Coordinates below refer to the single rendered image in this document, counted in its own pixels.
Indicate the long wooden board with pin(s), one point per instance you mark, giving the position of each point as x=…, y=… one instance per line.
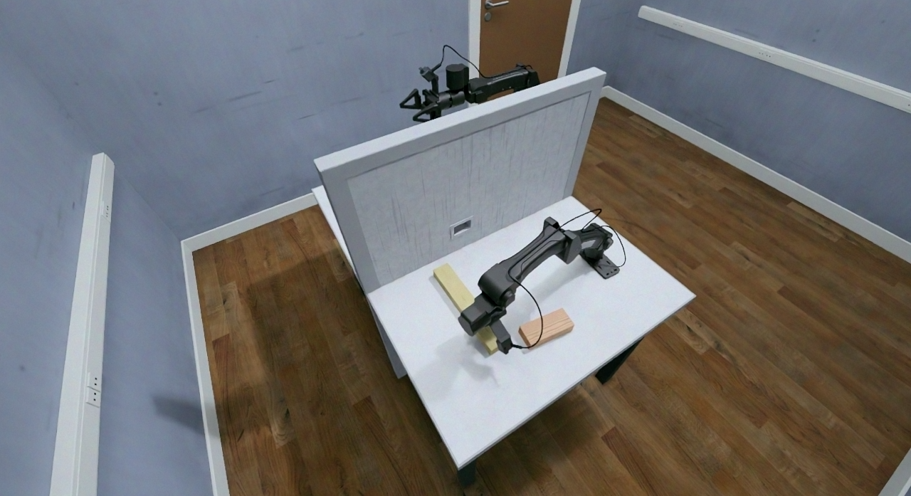
x=462, y=298

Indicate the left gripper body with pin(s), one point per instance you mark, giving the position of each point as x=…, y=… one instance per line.
x=500, y=332

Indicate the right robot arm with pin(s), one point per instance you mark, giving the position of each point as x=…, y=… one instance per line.
x=480, y=89

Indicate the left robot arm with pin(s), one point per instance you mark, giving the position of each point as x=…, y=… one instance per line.
x=498, y=288

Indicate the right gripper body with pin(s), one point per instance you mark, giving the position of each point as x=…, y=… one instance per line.
x=441, y=100

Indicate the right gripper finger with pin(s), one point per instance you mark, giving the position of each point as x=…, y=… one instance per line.
x=433, y=113
x=415, y=106

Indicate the grey panel wall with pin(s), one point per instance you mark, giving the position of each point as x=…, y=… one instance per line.
x=397, y=196

